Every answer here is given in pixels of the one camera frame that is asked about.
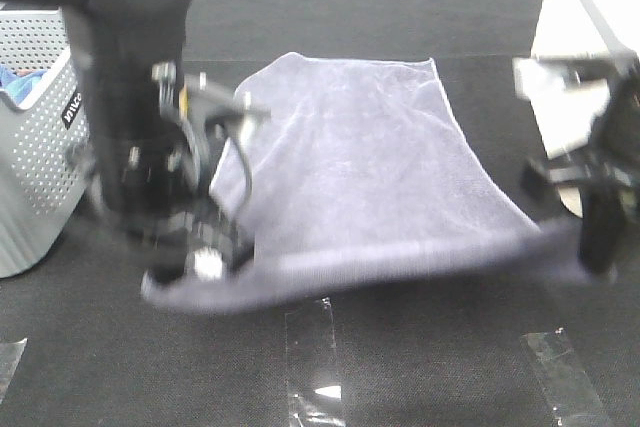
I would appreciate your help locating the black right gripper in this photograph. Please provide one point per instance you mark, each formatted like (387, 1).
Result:
(607, 181)

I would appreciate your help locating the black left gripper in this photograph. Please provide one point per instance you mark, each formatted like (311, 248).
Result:
(151, 160)

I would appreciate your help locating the grey towel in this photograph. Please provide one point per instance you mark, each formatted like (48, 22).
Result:
(363, 176)

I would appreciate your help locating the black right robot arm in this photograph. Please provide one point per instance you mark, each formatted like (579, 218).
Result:
(618, 125)

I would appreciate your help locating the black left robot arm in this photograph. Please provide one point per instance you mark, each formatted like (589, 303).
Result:
(122, 35)

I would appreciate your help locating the blue towel in basket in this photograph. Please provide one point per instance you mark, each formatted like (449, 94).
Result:
(18, 84)

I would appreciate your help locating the black table mat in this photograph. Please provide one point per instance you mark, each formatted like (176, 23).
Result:
(445, 352)

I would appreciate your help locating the grey perforated laundry basket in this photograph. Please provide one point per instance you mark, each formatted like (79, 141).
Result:
(39, 128)

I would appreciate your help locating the centre clear tape strip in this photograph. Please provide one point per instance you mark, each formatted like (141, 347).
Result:
(313, 380)

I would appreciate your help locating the clear tape strip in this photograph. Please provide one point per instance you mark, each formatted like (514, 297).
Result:
(564, 383)
(313, 380)
(10, 356)

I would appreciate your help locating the left clear tape strip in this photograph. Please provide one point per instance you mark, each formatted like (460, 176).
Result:
(10, 356)

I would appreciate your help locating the cream white laundry basket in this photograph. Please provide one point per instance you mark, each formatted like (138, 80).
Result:
(565, 29)

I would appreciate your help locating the right clear tape strip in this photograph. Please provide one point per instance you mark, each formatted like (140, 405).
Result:
(564, 383)

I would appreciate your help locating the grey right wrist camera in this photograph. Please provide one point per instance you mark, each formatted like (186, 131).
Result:
(538, 77)

